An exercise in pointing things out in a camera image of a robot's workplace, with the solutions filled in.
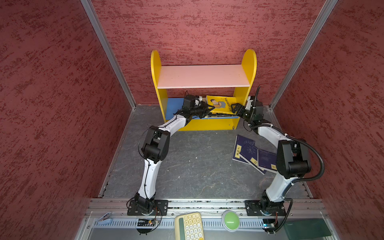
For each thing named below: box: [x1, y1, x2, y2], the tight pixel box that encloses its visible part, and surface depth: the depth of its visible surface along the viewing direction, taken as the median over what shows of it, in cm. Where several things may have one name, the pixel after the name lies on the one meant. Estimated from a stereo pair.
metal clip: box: [98, 211, 112, 221], surface depth 71 cm
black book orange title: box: [206, 113, 237, 118], surface depth 96 cm
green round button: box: [221, 210, 240, 232], surface depth 71 cm
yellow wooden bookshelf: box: [150, 49, 257, 132], surface depth 83 cm
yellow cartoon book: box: [206, 95, 237, 114], surface depth 99 cm
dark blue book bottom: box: [239, 143, 267, 175], surface depth 92 cm
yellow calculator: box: [174, 212, 205, 240], surface depth 68 cm
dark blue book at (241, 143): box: [232, 134, 255, 164], surface depth 97 cm
